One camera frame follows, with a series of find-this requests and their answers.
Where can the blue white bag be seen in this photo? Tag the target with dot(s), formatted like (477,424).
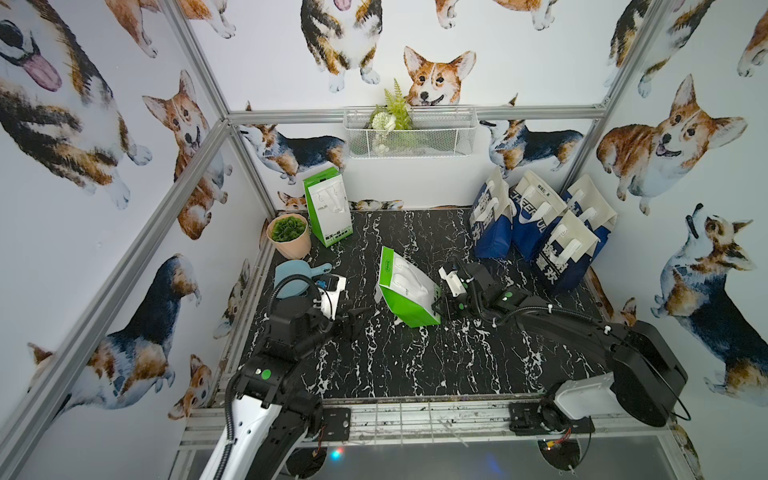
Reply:
(579,235)
(490,220)
(536,206)

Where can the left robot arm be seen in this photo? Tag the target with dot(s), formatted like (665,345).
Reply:
(267,411)

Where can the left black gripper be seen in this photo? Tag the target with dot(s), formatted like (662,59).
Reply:
(349,323)

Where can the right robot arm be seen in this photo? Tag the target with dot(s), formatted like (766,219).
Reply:
(644,378)

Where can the white wire wall basket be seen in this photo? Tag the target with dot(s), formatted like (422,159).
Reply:
(437,132)

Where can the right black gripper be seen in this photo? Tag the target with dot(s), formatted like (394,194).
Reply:
(446,310)

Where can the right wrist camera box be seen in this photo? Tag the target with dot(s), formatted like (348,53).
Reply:
(455,283)

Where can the terracotta pot with plant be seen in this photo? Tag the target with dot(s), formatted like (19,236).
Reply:
(290,235)

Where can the green white takeout bag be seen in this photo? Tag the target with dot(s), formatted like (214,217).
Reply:
(328,206)

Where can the aluminium frame rail front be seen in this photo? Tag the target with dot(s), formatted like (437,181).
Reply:
(463,422)

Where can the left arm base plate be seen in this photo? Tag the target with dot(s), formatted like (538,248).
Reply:
(334,426)

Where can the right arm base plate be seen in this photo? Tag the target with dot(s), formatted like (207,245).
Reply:
(535,419)

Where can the artificial fern with flower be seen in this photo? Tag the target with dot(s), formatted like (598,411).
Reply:
(390,122)

